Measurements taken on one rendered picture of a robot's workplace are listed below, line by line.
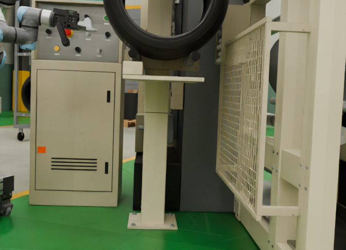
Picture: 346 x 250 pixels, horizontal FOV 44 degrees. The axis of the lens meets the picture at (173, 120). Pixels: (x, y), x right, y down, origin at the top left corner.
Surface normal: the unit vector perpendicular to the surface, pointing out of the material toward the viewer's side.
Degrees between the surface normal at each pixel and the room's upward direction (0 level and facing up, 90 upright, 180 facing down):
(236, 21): 90
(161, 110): 90
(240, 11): 90
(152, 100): 90
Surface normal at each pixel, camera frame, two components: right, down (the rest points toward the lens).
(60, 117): 0.06, 0.07
